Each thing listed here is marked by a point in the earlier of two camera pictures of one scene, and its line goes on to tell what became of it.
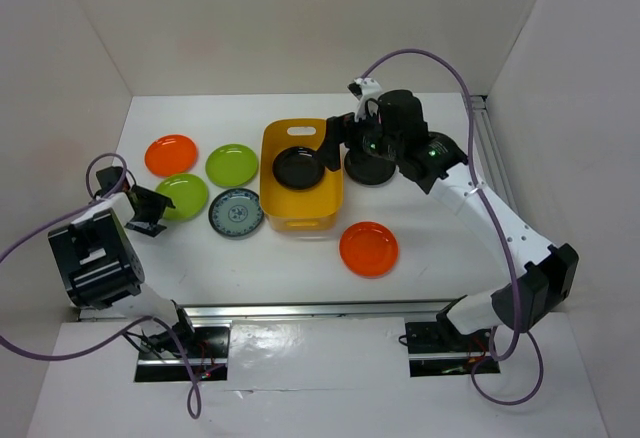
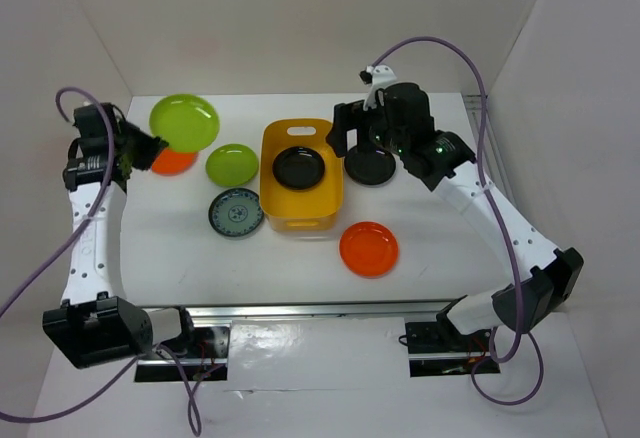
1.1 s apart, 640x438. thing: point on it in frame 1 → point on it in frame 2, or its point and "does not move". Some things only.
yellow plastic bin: [296, 210] does not move
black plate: [298, 168] does not move
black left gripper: [157, 203] → [151, 145]
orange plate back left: [171, 154] does not move
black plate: [368, 169] does not move
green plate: [188, 195] → [187, 123]
